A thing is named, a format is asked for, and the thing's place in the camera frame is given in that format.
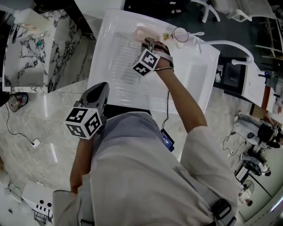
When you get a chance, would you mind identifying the black floor cable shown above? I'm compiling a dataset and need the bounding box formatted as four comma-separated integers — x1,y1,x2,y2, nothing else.
4,103,34,145

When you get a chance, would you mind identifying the grey hand strap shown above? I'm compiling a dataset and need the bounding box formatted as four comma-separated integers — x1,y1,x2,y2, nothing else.
154,45,175,72

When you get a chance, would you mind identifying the small yellowish packet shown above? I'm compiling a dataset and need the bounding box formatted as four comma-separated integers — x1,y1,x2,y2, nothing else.
162,32,175,42

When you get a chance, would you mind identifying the white basin cabinet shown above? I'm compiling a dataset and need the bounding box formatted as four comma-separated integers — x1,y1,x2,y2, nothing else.
241,56,273,107

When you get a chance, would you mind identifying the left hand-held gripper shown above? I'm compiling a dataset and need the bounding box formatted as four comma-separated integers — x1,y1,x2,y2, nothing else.
65,82,111,140

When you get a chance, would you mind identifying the person's left forearm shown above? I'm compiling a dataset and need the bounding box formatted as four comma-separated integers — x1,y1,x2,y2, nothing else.
69,136,96,195

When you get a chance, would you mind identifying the white office chair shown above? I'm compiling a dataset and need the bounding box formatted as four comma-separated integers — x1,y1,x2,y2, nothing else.
191,0,222,23
226,0,277,23

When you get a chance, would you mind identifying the marble patterned cabinet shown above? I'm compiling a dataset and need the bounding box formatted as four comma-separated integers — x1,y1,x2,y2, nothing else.
1,8,95,94

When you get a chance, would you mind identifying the pink ribbed object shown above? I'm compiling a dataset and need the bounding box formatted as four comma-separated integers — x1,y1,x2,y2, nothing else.
133,26,160,43

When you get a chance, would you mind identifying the clear glass cup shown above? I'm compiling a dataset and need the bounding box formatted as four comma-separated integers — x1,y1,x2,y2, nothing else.
173,26,190,49

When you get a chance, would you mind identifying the person's light grey shirt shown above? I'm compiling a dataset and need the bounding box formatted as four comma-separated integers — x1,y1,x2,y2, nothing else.
52,111,240,226

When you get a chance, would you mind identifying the black strap buckle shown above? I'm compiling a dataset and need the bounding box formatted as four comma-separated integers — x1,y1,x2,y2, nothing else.
210,198,237,226

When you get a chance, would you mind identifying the person's right hand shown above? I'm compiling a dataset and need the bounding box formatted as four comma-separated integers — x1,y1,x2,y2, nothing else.
154,40,175,69

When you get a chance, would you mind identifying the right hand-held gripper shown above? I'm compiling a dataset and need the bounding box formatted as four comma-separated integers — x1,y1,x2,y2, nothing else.
132,37,161,77

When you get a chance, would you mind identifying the black phone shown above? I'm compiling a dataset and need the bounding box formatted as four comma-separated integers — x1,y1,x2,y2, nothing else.
160,128,176,153

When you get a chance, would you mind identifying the white box with black dots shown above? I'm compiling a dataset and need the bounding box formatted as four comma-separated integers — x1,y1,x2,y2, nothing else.
21,181,54,219

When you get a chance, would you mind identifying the person's right forearm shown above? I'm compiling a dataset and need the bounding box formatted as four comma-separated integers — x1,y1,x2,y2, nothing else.
154,65,208,134

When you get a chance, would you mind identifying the white curved faucet pipe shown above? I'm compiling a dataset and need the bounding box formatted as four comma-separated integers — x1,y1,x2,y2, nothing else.
193,37,255,65

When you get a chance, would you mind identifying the thin black phone cable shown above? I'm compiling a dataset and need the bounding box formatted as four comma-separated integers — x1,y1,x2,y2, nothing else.
162,88,170,130

